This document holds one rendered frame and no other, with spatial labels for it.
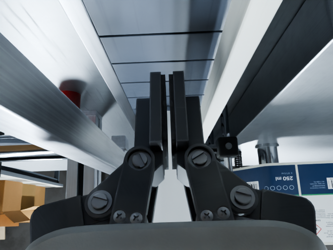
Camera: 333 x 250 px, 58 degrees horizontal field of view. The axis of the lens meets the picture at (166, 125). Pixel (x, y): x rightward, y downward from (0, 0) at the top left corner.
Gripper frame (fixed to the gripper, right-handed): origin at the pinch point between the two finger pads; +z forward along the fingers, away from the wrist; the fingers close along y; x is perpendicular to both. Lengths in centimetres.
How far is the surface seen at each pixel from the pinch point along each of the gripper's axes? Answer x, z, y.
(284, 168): -40.4, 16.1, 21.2
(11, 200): -225, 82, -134
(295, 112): -18.6, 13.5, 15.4
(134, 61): -3.8, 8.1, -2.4
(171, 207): -17.7, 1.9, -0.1
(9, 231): -448, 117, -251
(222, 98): -4.1, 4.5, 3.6
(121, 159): -4.2, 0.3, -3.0
